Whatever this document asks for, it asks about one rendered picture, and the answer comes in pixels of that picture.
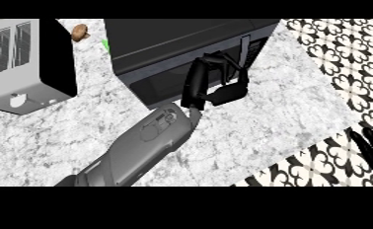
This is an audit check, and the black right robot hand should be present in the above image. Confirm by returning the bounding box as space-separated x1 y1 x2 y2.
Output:
347 126 373 169

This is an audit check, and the black microwave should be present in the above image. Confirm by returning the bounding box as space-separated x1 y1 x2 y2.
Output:
102 19 284 111

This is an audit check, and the green object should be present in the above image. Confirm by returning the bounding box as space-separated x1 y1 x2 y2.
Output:
101 38 113 55

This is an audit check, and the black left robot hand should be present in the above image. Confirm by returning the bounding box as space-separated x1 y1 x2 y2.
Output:
180 50 251 112

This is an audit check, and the brown mushroom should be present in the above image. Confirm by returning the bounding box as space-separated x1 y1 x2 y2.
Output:
70 24 90 42

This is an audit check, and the black microwave door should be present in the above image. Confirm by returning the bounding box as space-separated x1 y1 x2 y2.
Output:
116 23 284 111

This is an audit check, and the silver and black toaster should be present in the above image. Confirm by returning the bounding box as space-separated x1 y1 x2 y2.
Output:
0 19 79 115

